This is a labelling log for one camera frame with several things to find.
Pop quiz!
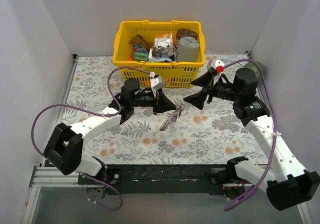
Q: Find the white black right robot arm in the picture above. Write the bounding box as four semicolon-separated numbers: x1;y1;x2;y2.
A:
184;66;320;210

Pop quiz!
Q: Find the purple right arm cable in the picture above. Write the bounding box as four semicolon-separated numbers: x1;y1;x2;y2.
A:
222;59;279;211

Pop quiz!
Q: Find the black base bar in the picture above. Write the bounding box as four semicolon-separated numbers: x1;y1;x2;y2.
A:
105;164;236;195

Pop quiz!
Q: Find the brown round box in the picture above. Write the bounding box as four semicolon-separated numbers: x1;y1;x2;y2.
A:
176;29;198;40

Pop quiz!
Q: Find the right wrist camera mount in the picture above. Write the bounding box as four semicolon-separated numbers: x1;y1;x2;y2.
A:
206;59;225;81

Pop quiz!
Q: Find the silver key ring with hooks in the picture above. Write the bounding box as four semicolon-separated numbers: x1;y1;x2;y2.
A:
158;103;185;132

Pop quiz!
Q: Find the grey paper roll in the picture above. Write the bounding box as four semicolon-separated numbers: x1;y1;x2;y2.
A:
175;37;200;62

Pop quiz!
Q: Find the brown cardboard packet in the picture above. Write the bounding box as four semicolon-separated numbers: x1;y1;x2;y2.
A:
128;35;151;50

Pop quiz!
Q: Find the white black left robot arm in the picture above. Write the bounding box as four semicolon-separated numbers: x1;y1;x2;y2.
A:
43;76;176;184

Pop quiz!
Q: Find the clear bag of small items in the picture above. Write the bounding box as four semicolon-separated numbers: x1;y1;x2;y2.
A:
148;33;174;63

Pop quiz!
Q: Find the green small box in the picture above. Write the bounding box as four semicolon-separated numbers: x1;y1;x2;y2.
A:
131;45;149;62

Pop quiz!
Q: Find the green yarn ball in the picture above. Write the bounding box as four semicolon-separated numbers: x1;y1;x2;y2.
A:
244;61;267;80

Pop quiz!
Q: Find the yellow plastic basket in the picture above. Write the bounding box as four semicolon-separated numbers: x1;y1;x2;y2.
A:
111;20;206;89

